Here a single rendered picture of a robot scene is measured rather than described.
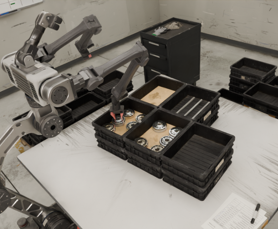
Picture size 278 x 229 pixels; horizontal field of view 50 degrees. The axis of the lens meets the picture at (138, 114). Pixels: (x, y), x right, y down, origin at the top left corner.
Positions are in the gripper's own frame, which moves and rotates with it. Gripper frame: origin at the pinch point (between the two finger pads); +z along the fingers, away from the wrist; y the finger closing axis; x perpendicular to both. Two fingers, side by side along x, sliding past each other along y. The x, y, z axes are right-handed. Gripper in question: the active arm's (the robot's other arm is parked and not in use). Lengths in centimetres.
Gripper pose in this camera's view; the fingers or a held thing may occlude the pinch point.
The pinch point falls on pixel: (118, 117)
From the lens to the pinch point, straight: 220.9
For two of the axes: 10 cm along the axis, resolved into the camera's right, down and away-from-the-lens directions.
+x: -0.3, 5.9, -8.1
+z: 0.9, 8.1, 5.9
